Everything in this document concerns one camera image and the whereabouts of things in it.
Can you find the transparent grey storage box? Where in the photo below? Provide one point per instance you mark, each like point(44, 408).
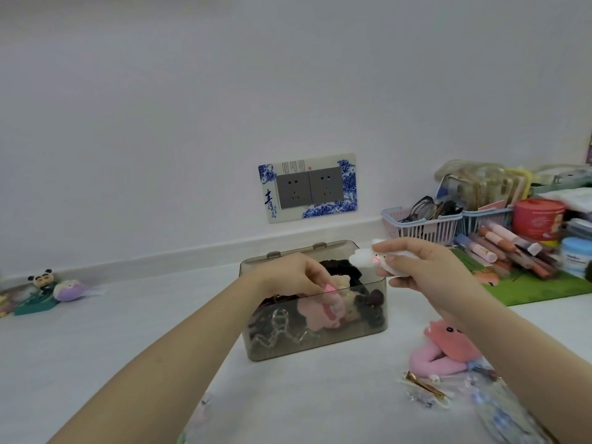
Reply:
point(323, 342)

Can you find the blue lace bow clip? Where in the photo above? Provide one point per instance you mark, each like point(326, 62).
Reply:
point(499, 411)

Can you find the small pink grey figurine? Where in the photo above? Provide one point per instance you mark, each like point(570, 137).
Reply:
point(21, 295)

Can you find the black fabric bow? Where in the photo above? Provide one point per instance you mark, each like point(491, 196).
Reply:
point(347, 271)

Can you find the beige bear plush clip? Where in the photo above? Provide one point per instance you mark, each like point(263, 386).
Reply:
point(342, 282)

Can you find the white fluffy plush clip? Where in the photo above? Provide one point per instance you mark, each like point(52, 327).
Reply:
point(365, 261)

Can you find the white jar with blue lid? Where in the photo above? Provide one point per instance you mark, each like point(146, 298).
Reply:
point(576, 256)

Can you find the red round tin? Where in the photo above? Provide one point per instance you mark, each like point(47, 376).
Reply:
point(539, 221)

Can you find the grey wall socket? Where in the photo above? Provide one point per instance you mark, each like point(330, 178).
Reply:
point(326, 185)
point(293, 190)

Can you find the pink beaver plush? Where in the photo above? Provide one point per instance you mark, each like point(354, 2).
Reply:
point(444, 351)

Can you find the pink plastic basket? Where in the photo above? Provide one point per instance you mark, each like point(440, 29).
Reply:
point(430, 233)

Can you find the white cloth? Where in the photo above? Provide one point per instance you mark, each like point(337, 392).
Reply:
point(569, 198)

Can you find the person's left forearm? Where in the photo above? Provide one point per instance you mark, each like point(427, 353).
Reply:
point(152, 365)

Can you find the person's left hand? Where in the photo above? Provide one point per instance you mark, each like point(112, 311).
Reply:
point(296, 277)

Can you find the blue floral socket frame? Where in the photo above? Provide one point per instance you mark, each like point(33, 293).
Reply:
point(266, 212)

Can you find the panda figurine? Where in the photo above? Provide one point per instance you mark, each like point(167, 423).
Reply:
point(42, 280)

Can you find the purple white plush ball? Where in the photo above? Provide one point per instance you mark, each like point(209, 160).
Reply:
point(68, 291)

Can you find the small white device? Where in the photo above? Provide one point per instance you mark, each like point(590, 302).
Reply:
point(569, 175)

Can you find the green desk mat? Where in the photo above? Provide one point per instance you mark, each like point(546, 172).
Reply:
point(532, 291)

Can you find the clear wavy hair claw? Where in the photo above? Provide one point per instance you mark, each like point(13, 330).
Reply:
point(277, 319)

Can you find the clear plastic container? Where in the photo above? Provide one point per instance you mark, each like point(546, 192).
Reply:
point(580, 228)

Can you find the person's right hand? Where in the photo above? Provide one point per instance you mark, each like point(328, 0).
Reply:
point(439, 277)

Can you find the dark framed eyeglasses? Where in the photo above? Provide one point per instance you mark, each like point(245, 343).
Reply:
point(425, 208)

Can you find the person's right forearm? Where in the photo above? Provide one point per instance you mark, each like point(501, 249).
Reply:
point(522, 365)

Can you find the blue plastic basket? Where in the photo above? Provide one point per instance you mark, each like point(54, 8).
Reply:
point(485, 224)

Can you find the white box colourful print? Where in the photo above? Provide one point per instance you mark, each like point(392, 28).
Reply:
point(589, 150)

